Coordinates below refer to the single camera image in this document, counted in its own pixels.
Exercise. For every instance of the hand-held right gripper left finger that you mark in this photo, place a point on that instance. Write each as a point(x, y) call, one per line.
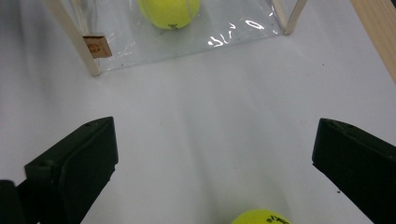
point(81, 168)

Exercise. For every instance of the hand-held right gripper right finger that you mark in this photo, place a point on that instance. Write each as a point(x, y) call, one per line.
point(358, 165)

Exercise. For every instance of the yellow tennis ball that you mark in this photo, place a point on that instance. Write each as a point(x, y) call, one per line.
point(260, 217)
point(169, 12)

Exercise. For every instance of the clear plastic bag beige trim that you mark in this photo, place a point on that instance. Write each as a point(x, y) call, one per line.
point(174, 40)

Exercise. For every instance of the white table mat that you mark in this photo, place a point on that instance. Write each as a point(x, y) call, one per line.
point(202, 124)

